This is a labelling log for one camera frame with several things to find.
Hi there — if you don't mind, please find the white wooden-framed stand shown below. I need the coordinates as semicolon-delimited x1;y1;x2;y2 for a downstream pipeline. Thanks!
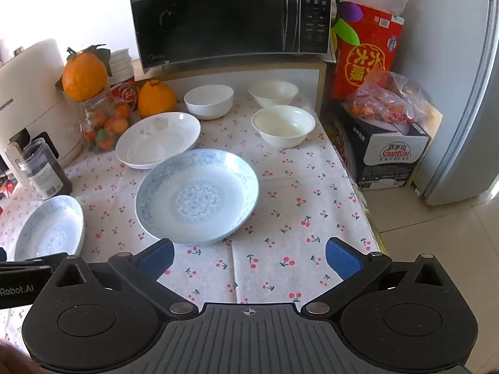
158;61;327;115

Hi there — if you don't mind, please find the plastic bag of oranges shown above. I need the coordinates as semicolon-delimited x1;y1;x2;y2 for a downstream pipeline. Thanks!
343;68;427;125

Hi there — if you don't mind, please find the stack of white paper bowls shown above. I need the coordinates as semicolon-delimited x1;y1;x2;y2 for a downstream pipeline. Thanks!
109;49;135;86

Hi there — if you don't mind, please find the black microwave oven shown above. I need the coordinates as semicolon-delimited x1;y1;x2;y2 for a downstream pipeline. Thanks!
128;0;337;69

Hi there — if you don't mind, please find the white plate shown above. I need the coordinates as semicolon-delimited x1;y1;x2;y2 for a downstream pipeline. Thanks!
115;112;202;170

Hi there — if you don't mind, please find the grey refrigerator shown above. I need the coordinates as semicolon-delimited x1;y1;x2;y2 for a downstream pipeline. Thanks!
390;0;499;207

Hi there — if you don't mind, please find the orange with leaves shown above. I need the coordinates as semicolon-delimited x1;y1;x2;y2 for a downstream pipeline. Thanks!
55;45;112;103

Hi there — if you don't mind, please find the white air fryer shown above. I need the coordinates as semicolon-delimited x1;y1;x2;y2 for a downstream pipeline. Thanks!
0;39;84;172

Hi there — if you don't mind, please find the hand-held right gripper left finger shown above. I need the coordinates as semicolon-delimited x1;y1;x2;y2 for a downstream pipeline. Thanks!
33;238;197;316

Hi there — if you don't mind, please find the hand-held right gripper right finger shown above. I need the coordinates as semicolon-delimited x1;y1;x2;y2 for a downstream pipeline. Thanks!
302;237;447;316

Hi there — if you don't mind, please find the cherry print tablecloth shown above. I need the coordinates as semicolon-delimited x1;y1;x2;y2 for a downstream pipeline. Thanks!
0;89;385;359

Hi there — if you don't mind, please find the cream bowl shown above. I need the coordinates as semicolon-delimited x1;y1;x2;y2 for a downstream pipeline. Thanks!
248;80;299;108
251;105;316;149

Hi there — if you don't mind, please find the glass jar of small oranges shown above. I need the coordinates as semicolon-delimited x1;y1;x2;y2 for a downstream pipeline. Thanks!
78;88;131;154

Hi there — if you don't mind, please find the red tissue paper package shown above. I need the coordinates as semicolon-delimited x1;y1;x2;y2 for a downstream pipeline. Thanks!
331;3;404;100

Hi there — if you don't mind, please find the dark cardboard box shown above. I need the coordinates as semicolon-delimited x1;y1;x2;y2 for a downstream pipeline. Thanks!
335;101;443;191

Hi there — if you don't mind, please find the small blue patterned plate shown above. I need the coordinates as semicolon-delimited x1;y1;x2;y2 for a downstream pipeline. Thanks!
13;195;85;261

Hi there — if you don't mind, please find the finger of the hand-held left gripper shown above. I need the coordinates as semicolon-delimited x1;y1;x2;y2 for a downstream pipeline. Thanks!
0;253;69;274

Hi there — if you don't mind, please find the purple and green toy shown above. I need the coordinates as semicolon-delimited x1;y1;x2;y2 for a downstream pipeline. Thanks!
331;2;365;46

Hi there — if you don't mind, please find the white bowl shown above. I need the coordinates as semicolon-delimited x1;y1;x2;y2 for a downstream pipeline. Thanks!
184;85;235;121

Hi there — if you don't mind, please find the large blue patterned plate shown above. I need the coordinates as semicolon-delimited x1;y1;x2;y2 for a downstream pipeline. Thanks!
134;149;260;245

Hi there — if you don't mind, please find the dark jar with white label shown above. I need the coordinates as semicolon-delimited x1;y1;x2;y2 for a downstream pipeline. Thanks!
16;138;73;200

